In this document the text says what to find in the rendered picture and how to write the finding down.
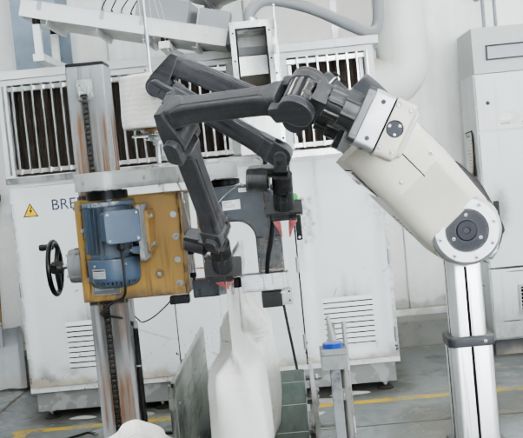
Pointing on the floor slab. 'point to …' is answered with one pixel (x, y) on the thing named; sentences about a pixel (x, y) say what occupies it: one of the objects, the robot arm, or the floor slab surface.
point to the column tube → (109, 155)
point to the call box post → (338, 403)
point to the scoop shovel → (0, 341)
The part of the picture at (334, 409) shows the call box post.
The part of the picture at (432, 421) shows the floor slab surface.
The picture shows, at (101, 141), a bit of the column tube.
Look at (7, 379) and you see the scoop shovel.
